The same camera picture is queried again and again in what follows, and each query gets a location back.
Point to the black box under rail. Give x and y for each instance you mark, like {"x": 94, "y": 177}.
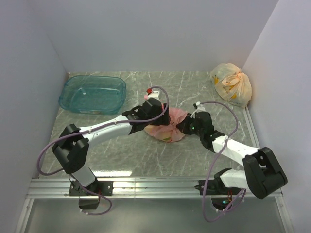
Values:
{"x": 88, "y": 204}

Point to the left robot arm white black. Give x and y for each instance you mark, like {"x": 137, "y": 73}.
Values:
{"x": 74, "y": 143}

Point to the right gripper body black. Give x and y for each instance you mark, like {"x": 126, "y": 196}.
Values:
{"x": 190, "y": 126}

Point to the aluminium mounting rail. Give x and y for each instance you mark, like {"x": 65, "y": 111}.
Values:
{"x": 119, "y": 188}

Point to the orange knotted plastic bag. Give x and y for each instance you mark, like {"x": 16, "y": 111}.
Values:
{"x": 231, "y": 84}

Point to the pink plastic bag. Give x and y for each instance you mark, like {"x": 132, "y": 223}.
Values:
{"x": 168, "y": 133}

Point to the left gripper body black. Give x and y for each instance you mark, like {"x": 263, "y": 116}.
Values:
{"x": 165, "y": 122}

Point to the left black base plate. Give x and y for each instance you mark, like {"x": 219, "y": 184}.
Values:
{"x": 104, "y": 188}

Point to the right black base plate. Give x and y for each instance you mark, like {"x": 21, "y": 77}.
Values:
{"x": 209, "y": 187}

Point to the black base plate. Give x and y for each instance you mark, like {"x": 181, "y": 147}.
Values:
{"x": 104, "y": 188}
{"x": 209, "y": 187}

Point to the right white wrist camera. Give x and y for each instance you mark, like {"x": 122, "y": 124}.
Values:
{"x": 198, "y": 108}

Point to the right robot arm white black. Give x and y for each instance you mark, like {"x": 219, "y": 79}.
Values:
{"x": 262, "y": 174}

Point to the teal transparent plastic basin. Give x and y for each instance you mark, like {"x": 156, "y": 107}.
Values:
{"x": 88, "y": 94}

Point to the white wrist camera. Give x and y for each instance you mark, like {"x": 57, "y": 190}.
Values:
{"x": 152, "y": 94}
{"x": 198, "y": 108}

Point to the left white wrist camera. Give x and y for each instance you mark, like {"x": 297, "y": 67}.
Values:
{"x": 152, "y": 94}

